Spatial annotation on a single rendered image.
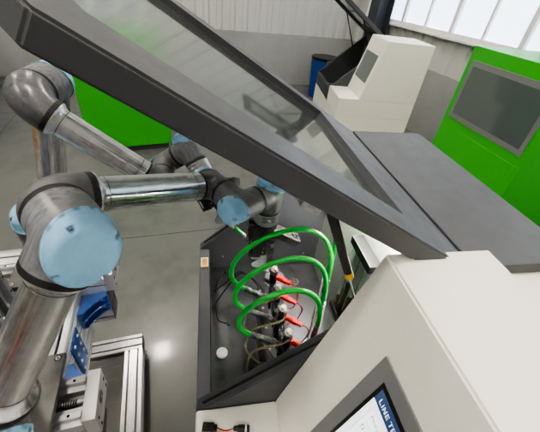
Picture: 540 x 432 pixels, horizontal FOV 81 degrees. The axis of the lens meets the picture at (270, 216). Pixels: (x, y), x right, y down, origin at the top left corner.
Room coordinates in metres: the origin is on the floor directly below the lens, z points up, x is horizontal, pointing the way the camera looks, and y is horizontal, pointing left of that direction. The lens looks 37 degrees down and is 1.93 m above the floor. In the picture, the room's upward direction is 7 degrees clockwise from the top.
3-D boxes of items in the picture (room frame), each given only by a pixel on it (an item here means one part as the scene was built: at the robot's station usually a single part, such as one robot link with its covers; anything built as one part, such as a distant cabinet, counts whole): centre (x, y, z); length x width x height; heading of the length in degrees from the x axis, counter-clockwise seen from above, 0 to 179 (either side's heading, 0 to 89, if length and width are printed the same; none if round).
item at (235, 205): (0.67, 0.09, 1.45); 0.11 x 0.11 x 0.08; 49
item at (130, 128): (3.90, 2.01, 0.65); 0.95 x 0.86 x 1.30; 119
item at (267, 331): (0.63, -0.07, 0.91); 0.34 x 0.10 x 0.15; 13
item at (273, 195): (0.74, 0.01, 1.45); 0.09 x 0.08 x 0.11; 139
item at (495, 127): (3.04, -2.22, 0.81); 1.05 x 0.81 x 1.62; 15
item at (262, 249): (0.74, 0.02, 1.29); 0.09 x 0.08 x 0.12; 103
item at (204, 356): (0.69, 0.19, 0.87); 0.62 x 0.04 x 0.16; 13
